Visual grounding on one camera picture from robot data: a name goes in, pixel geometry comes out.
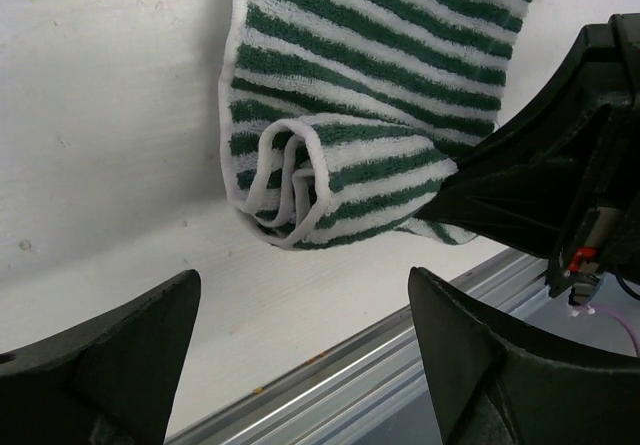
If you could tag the aluminium mounting rail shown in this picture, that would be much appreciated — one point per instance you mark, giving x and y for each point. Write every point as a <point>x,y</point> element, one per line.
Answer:
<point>320,348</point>

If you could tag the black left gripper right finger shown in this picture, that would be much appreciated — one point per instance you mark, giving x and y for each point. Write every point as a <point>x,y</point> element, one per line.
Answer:
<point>495,379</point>

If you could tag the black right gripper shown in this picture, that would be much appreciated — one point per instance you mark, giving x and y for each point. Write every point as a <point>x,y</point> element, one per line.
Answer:
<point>561,178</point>

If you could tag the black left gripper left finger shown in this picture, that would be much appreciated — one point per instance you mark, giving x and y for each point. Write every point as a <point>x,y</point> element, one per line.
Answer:
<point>109,380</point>

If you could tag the green white striped towel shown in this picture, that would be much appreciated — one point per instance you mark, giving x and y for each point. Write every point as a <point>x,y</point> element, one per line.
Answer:
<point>340,119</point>

